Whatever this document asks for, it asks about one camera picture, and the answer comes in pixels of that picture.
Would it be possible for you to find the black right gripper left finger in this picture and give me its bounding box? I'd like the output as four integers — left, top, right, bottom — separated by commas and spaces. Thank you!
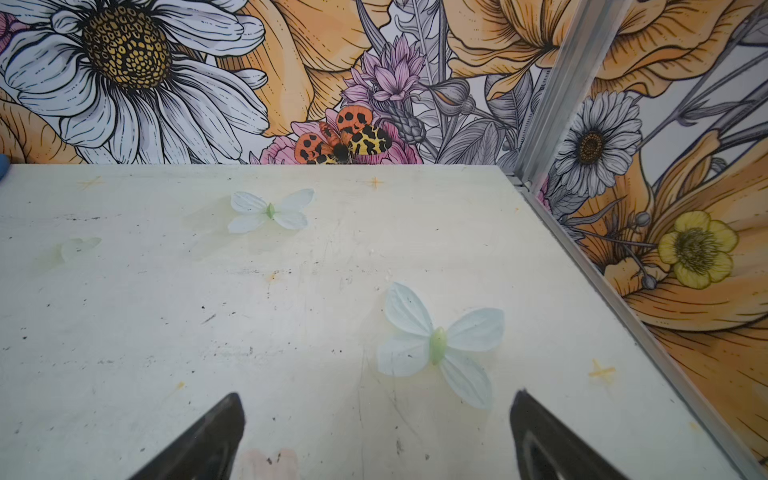
130, 392, 246, 480

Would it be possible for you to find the aluminium frame post right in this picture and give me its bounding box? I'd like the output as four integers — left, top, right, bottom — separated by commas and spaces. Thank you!
514, 1, 631, 194

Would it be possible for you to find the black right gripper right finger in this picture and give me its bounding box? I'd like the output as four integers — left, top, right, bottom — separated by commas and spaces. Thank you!
509, 390, 627, 480

